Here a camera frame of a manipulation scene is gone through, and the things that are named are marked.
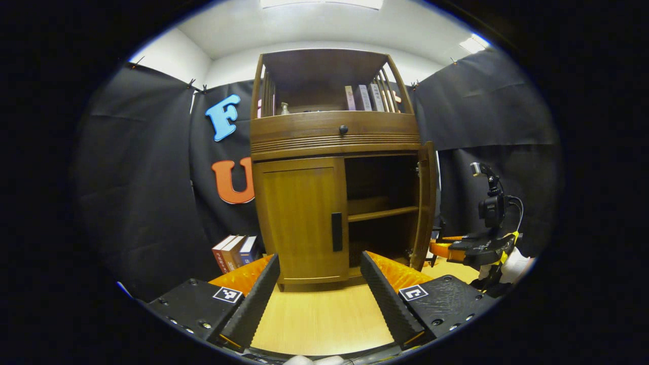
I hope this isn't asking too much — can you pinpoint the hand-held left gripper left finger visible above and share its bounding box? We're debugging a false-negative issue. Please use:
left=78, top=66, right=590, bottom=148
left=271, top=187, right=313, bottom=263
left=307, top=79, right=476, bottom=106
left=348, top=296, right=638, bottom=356
left=145, top=253, right=280, bottom=350

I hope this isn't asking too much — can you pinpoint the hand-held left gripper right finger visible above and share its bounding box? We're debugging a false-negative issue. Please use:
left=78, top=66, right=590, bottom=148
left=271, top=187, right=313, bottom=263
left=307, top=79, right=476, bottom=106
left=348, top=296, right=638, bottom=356
left=359, top=250, right=497, bottom=350

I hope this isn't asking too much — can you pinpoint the wooden cabinet door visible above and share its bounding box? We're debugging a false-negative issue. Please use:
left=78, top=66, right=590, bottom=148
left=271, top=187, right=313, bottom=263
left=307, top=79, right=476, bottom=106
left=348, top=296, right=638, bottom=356
left=252, top=157, right=350, bottom=284
left=410, top=141, right=438, bottom=272

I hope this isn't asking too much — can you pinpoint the wooden double-door shoe cabinet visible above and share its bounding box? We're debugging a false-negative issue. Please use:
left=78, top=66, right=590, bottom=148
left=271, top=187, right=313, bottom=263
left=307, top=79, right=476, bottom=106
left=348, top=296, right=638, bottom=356
left=249, top=49, right=438, bottom=292

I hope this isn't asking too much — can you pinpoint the blue cover book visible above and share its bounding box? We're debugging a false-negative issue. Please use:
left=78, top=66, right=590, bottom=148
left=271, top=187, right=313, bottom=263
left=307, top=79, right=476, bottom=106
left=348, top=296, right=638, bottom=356
left=238, top=236, right=258, bottom=266

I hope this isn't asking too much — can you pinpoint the brown cover book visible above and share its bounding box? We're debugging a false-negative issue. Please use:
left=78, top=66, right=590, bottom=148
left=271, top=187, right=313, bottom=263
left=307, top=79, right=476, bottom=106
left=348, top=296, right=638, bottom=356
left=222, top=236, right=247, bottom=272

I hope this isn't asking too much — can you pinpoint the red cover book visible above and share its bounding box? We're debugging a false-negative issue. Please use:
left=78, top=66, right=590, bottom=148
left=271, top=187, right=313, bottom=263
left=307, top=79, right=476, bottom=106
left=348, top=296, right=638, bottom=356
left=212, top=235, right=237, bottom=274

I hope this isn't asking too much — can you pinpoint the wooden inner shelf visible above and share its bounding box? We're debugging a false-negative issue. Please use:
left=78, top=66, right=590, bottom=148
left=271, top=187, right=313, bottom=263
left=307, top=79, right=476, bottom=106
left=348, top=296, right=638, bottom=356
left=347, top=205, right=420, bottom=223

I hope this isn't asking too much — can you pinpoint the white spine book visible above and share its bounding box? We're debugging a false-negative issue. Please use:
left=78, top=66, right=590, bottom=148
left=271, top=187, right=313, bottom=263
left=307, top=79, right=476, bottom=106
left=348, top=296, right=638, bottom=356
left=355, top=85, right=373, bottom=112

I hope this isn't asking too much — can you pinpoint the black backdrop cloth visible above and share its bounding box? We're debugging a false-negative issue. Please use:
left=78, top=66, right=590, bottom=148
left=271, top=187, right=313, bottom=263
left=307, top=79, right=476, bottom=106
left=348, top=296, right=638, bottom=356
left=71, top=48, right=563, bottom=302

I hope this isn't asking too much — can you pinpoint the ceiling light panel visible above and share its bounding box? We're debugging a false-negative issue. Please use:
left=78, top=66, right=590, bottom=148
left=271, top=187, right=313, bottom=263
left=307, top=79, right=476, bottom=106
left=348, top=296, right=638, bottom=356
left=459, top=34, right=490, bottom=54
left=260, top=0, right=383, bottom=10

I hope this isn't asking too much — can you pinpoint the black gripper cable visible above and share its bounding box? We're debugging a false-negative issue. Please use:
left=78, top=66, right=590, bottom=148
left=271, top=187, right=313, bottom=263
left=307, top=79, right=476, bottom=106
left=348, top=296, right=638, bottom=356
left=504, top=195, right=524, bottom=239

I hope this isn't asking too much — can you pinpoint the black door handle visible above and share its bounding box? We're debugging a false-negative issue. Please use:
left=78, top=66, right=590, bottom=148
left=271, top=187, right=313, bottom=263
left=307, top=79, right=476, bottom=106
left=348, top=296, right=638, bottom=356
left=332, top=212, right=344, bottom=252

